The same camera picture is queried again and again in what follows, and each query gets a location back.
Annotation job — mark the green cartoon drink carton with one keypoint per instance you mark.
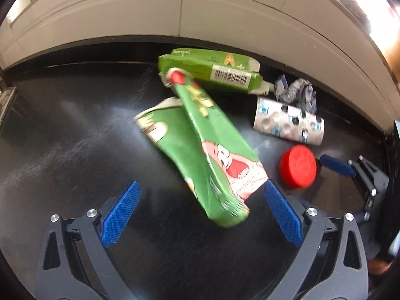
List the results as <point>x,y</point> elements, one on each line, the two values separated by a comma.
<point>203,143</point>

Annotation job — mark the red round lid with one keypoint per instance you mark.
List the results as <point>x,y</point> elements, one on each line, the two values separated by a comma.
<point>298,165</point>

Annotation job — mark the person's right hand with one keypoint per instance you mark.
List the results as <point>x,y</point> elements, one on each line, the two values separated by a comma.
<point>378,265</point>

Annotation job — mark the crumpled grey paper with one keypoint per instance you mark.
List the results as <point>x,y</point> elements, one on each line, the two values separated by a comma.
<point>297,92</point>

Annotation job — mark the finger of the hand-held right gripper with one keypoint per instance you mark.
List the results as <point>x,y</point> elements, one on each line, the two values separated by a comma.
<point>373,175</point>
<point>337,165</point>

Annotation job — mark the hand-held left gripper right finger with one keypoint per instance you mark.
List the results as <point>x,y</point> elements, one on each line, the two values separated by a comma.
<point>282,214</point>

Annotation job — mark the green cardboard box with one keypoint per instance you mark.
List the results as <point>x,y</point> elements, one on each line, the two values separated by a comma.
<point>200,67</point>

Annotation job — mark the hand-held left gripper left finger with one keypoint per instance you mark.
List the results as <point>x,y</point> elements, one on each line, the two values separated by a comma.
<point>120,215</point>

